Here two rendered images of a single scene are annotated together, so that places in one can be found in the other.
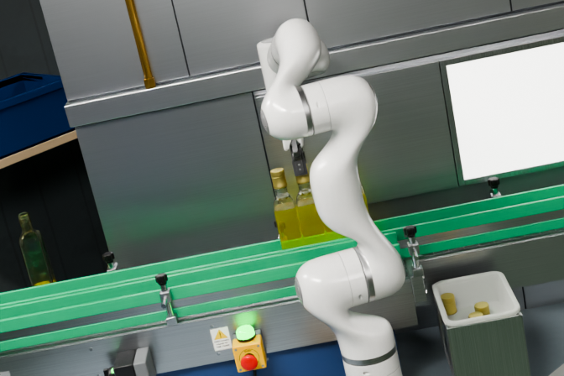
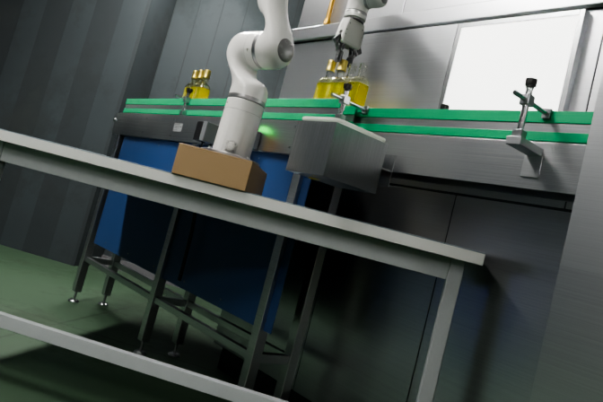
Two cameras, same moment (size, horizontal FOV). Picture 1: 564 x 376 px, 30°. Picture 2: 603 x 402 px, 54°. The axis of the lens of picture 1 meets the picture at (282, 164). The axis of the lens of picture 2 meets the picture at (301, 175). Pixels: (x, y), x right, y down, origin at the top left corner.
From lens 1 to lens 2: 2.36 m
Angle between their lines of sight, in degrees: 52
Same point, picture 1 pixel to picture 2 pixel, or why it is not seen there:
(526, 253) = (420, 145)
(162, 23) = not seen: outside the picture
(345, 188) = not seen: outside the picture
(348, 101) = not seen: outside the picture
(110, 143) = (301, 55)
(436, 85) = (450, 40)
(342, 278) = (245, 35)
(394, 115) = (419, 57)
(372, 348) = (235, 85)
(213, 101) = not seen: hidden behind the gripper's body
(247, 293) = (270, 111)
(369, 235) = (267, 10)
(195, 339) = not seen: hidden behind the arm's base
